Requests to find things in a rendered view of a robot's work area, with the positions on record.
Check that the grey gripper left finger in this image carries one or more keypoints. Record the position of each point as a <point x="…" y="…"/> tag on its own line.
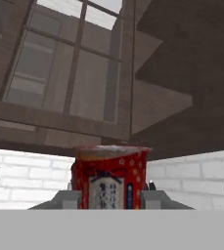
<point x="63" y="200"/>

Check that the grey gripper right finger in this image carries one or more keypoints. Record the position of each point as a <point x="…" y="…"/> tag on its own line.
<point x="156" y="199"/>

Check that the brown glass cabinet door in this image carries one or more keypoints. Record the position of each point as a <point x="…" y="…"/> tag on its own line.
<point x="61" y="68"/>

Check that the brown open wall cabinet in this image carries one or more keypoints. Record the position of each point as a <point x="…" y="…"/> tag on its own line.
<point x="182" y="78"/>

